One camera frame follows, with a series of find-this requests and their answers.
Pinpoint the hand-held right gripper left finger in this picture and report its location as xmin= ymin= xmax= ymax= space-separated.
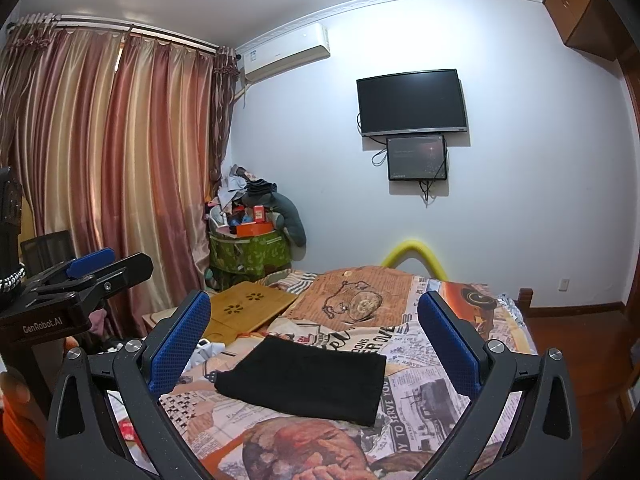
xmin=45 ymin=290 xmax=213 ymax=480

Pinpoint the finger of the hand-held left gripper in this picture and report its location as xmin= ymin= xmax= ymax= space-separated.
xmin=75 ymin=252 xmax=154 ymax=307
xmin=27 ymin=247 xmax=116 ymax=292

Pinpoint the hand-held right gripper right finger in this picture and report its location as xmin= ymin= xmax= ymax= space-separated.
xmin=416 ymin=290 xmax=584 ymax=480

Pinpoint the black t-shirt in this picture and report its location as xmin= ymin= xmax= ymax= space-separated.
xmin=214 ymin=336 xmax=387 ymax=427

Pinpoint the crumpled clothes pile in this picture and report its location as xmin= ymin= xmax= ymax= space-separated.
xmin=204 ymin=164 xmax=278 ymax=223

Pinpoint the person's left hand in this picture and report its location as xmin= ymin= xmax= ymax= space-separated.
xmin=0 ymin=368 xmax=53 ymax=419

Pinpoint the white cloth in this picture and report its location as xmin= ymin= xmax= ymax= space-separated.
xmin=184 ymin=341 xmax=227 ymax=375

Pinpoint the black chair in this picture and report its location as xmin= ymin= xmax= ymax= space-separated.
xmin=20 ymin=232 xmax=77 ymax=281

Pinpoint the bamboo lap desk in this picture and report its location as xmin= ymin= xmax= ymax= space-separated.
xmin=201 ymin=281 xmax=300 ymax=347

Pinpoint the yellow foam tube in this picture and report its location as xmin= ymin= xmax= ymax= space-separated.
xmin=381 ymin=239 xmax=448 ymax=281

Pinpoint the printed blanket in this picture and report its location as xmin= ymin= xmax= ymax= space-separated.
xmin=107 ymin=266 xmax=539 ymax=480

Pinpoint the striped pink curtain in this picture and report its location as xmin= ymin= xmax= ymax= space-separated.
xmin=0 ymin=22 xmax=239 ymax=343

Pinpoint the green storage box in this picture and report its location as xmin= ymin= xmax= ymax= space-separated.
xmin=208 ymin=230 xmax=292 ymax=281

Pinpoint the orange box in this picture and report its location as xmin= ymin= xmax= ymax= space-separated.
xmin=234 ymin=222 xmax=274 ymax=239

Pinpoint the grey plush toy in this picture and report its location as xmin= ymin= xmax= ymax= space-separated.
xmin=245 ymin=180 xmax=307 ymax=248

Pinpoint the small black monitor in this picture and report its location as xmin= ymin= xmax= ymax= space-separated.
xmin=386 ymin=134 xmax=448 ymax=182

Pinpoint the curtain rod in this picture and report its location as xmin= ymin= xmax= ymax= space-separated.
xmin=9 ymin=14 xmax=222 ymax=54

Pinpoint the white air conditioner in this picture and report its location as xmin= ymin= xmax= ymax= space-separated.
xmin=241 ymin=22 xmax=332 ymax=84

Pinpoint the black wall television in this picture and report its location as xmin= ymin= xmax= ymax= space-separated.
xmin=356 ymin=68 xmax=469 ymax=138

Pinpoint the wooden wall cabinet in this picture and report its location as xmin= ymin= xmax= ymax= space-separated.
xmin=543 ymin=0 xmax=640 ymax=62

